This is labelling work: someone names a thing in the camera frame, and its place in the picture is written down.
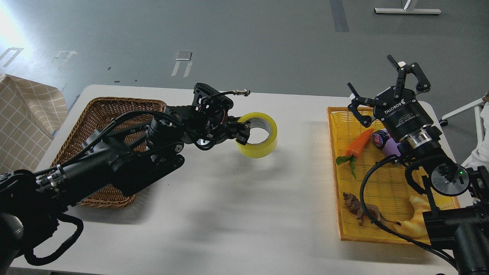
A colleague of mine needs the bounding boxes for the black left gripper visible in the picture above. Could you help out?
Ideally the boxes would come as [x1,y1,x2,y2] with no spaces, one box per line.
[182,115,251,151]

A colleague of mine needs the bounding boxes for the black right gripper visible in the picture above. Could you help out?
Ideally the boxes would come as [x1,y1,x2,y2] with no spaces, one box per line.
[347,55,435,144]

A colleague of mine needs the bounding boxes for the yellow tape roll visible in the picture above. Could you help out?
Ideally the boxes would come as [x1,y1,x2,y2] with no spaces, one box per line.
[235,112,278,159]

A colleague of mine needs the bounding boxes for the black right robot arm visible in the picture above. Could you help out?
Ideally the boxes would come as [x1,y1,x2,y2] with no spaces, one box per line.
[348,55,489,275]

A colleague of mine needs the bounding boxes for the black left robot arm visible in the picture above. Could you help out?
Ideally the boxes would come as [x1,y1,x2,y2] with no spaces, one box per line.
[0,83,251,274]

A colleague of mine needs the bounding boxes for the small dark can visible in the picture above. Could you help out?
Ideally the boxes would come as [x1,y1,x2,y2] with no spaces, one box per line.
[371,128,391,149]

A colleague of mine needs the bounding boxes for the purple foam block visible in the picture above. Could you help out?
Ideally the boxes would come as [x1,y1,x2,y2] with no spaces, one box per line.
[381,138,401,157]

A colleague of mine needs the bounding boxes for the orange toy carrot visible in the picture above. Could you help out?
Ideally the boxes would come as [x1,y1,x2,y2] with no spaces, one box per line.
[335,128,374,179]

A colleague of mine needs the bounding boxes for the white chair base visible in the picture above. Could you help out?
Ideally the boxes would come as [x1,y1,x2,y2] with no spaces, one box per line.
[438,92,489,145]

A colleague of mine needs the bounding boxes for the white metal stand base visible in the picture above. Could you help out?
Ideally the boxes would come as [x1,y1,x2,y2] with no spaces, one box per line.
[374,0,442,16]

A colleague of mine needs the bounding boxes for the yellow plastic basket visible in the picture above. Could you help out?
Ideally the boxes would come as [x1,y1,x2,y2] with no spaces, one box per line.
[327,107,461,247]

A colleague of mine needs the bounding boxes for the person in white clothes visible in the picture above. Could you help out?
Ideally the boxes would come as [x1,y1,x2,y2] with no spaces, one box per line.
[462,108,489,170]

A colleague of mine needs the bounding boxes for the brown toy lion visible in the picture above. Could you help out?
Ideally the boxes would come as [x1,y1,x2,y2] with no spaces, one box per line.
[342,192,391,226]

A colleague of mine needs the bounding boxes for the yellow toy croissant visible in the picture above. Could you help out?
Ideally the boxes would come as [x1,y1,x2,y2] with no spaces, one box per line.
[393,194,430,239]

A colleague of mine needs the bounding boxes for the brown wicker basket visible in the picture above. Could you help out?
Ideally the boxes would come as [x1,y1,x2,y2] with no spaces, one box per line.
[52,97,166,209]

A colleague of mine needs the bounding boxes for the beige checkered cloth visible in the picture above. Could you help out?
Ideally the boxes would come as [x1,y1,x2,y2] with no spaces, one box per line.
[0,74,68,173]

